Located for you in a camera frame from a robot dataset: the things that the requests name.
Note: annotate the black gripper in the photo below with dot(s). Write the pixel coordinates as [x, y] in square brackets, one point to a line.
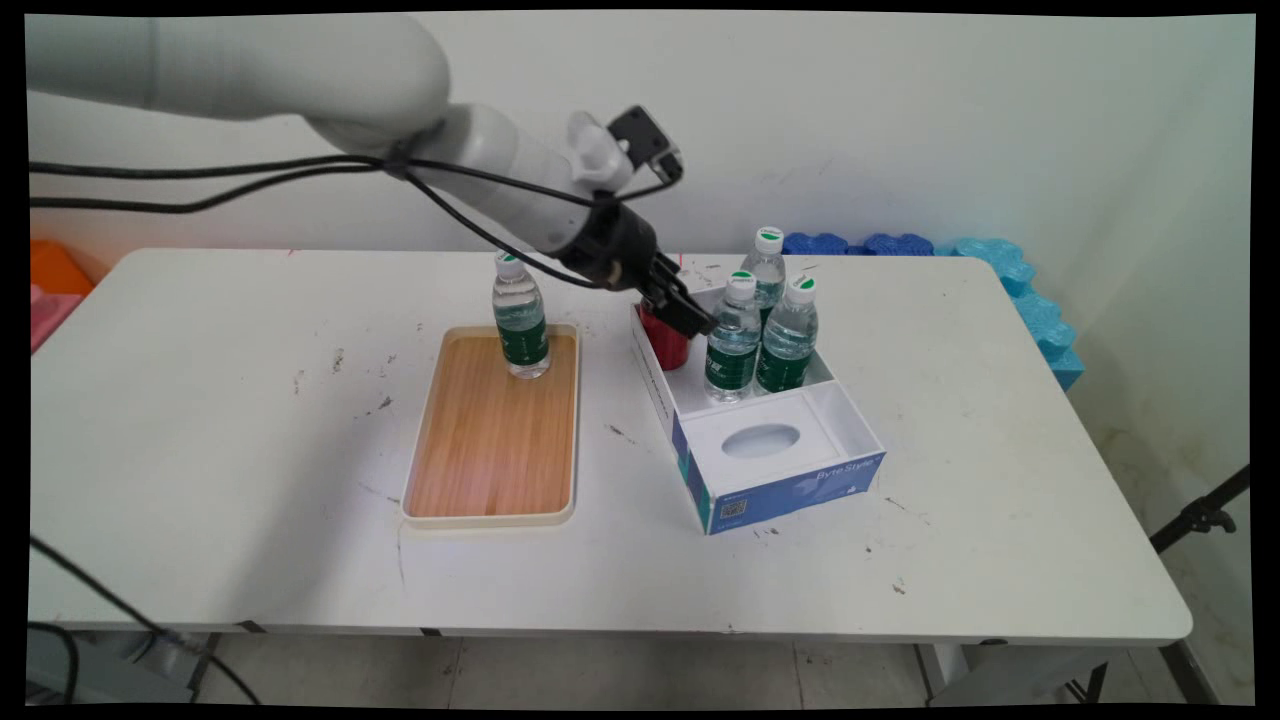
[615, 245]

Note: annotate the cyan foam mat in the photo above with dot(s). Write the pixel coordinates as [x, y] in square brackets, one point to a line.
[1040, 315]

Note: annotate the pink block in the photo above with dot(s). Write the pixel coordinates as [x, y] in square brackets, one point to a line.
[48, 315]

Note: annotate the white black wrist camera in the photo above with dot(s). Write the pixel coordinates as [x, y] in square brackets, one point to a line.
[630, 145]

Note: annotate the red soda can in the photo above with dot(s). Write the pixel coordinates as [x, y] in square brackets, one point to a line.
[667, 350]

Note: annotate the white blue cardboard box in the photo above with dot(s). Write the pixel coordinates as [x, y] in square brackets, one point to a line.
[790, 490]

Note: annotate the orange block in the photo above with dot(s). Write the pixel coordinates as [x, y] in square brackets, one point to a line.
[55, 268]

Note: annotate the dark blue foam mat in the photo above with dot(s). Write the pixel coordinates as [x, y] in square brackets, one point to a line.
[815, 243]
[898, 244]

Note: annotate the grey metal table leg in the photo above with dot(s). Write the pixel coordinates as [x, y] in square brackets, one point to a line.
[150, 665]
[1010, 672]

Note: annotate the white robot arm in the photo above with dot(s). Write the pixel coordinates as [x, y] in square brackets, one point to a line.
[300, 70]

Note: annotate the green label water bottle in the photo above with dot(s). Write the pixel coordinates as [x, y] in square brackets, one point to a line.
[522, 335]
[768, 270]
[732, 355]
[788, 345]

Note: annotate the wooden tray with cream rim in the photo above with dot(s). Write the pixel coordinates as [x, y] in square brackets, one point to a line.
[490, 440]

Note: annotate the black tripod stand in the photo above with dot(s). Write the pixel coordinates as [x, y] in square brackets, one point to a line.
[1200, 515]

